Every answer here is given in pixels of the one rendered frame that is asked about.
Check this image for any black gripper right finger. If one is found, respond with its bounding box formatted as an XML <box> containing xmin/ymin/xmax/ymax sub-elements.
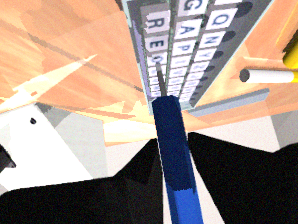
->
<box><xmin>187</xmin><ymin>132</ymin><xmax>298</xmax><ymax>224</ymax></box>

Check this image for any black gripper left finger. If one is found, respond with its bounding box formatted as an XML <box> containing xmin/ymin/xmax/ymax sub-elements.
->
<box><xmin>0</xmin><ymin>138</ymin><xmax>164</xmax><ymax>224</ymax></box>

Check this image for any blue stylus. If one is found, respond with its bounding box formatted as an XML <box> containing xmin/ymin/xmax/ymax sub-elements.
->
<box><xmin>151</xmin><ymin>70</ymin><xmax>204</xmax><ymax>224</ymax></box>

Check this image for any yellow cylinder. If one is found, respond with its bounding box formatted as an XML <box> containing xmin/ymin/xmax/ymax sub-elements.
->
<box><xmin>282</xmin><ymin>36</ymin><xmax>298</xmax><ymax>69</ymax></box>

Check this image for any white keyboard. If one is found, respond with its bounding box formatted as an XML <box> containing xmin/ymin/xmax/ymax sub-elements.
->
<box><xmin>121</xmin><ymin>0</ymin><xmax>276</xmax><ymax>116</ymax></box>

